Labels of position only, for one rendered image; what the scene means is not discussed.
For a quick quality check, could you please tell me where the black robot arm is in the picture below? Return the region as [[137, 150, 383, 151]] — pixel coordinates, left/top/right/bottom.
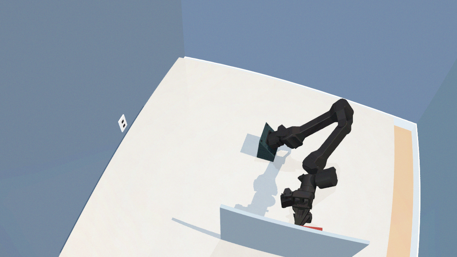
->
[[266, 98, 354, 208]]

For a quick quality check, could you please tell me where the grey flat square panel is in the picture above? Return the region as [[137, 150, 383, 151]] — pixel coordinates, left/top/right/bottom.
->
[[220, 204, 370, 257]]

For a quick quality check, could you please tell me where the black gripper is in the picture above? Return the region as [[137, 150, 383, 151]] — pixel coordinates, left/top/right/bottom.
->
[[291, 186, 315, 226]]

